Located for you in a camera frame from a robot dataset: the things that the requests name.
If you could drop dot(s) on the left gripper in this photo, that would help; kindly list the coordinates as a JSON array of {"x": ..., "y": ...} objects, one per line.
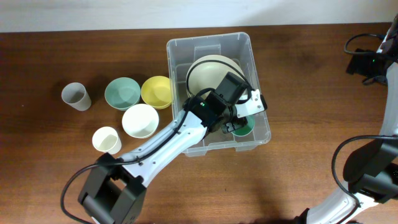
[{"x": 239, "y": 122}]

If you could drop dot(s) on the cream plate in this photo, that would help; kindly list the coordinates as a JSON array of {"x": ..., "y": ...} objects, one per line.
[{"x": 208, "y": 72}]

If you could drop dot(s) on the cream plastic cup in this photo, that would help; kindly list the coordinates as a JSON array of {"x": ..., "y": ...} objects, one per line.
[{"x": 106, "y": 140}]

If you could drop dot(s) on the mint green bowl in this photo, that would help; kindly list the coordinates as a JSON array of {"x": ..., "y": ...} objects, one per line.
[{"x": 122, "y": 93}]

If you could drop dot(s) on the yellow bowl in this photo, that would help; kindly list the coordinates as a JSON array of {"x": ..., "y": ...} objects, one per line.
[{"x": 156, "y": 92}]

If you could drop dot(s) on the green plastic cup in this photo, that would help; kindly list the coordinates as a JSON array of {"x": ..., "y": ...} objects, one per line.
[{"x": 245, "y": 130}]

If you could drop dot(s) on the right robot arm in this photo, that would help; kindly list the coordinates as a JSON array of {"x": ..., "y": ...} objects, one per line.
[{"x": 370, "y": 175}]

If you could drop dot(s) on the grey plastic cup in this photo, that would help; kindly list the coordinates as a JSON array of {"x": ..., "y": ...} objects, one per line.
[{"x": 75, "y": 95}]

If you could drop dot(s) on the clear plastic storage bin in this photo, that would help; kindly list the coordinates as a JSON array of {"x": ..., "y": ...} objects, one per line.
[{"x": 182, "y": 53}]

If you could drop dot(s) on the white bowl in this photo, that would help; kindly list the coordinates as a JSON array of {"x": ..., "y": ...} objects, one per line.
[{"x": 140, "y": 121}]

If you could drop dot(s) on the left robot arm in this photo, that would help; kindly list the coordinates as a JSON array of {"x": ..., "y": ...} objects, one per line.
[{"x": 115, "y": 188}]

